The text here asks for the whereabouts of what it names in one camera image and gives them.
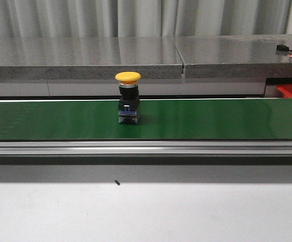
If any yellow mushroom push button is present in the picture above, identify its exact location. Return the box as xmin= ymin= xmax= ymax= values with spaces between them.
xmin=115 ymin=72 xmax=141 ymax=124

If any grey stone counter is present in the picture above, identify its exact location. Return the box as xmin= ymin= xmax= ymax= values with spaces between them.
xmin=0 ymin=34 xmax=292 ymax=98

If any green conveyor belt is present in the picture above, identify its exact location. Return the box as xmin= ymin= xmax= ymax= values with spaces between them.
xmin=0 ymin=98 xmax=292 ymax=141

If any white pleated curtain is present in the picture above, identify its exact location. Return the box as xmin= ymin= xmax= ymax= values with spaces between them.
xmin=0 ymin=1 xmax=292 ymax=37

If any aluminium conveyor frame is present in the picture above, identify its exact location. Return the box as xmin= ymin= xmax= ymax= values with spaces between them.
xmin=0 ymin=140 xmax=292 ymax=156

